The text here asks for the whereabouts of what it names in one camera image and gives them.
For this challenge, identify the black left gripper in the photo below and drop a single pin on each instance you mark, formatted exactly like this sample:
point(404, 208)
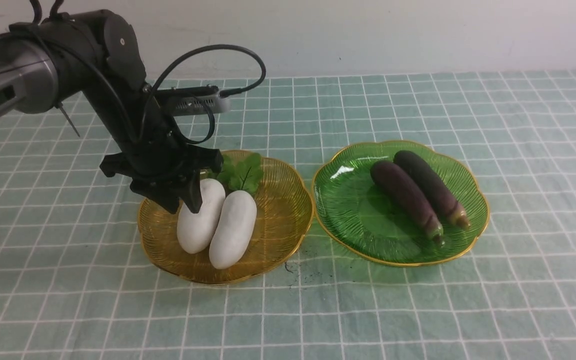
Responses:
point(171, 164)

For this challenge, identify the white radish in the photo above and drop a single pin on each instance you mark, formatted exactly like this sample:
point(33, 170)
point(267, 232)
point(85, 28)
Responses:
point(195, 230)
point(239, 211)

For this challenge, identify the purple eggplant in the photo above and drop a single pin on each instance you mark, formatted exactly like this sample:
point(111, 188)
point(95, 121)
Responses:
point(401, 188)
point(436, 192)

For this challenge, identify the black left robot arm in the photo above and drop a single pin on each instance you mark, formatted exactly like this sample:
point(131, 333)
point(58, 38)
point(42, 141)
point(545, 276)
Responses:
point(44, 62)

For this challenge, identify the amber glass plate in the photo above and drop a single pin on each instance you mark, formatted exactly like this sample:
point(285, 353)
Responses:
point(285, 211)

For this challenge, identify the green checkered tablecloth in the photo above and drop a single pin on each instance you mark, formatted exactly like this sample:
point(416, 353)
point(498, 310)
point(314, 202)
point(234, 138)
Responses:
point(75, 283)

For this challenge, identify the green glass plate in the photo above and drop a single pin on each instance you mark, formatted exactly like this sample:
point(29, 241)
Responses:
point(358, 215)

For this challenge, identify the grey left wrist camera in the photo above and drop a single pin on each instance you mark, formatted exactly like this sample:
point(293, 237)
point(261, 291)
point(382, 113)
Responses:
point(179, 102)

